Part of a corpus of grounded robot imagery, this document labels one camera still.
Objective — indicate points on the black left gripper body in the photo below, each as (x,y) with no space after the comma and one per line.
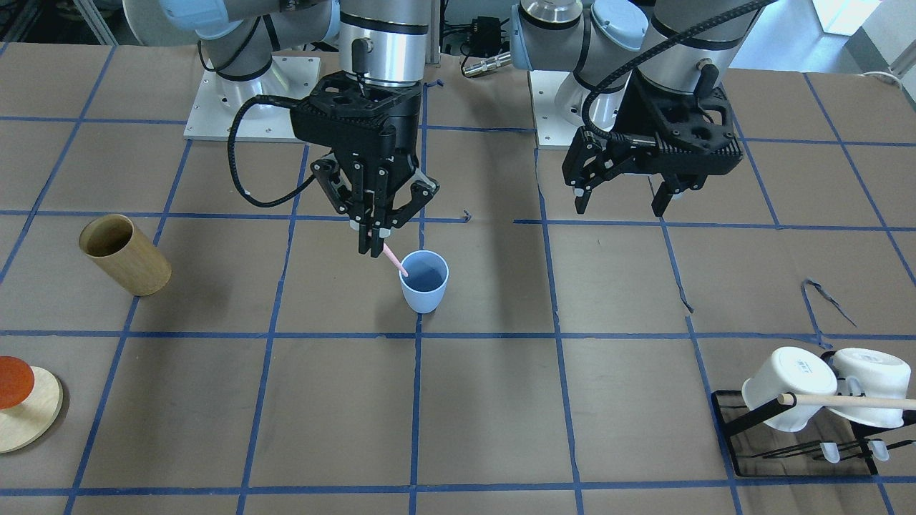
(632,113)

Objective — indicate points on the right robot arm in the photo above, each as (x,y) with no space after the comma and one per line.
(385,41)

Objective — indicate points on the light blue plastic cup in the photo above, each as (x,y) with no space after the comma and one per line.
(425,284)

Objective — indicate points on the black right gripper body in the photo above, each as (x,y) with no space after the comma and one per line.
(403,130)

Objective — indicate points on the white mug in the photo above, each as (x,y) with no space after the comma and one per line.
(872,373)
(789,370)

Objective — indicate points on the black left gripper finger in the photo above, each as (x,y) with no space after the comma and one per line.
(584,182)
(673,186)

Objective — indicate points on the black wire mug rack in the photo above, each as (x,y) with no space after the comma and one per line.
(796,435)

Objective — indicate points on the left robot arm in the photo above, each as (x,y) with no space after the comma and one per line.
(681,46)

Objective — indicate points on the bamboo cylinder holder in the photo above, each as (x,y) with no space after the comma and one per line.
(126,254)

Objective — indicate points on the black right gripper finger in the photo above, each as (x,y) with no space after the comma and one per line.
(379,211)
(363,198)

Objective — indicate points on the white mug inner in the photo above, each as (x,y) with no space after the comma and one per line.
(789,370)

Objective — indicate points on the wooden cup tree stand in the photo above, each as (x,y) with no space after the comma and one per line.
(24,423)

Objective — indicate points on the white mug outer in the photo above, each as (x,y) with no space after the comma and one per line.
(872,373)

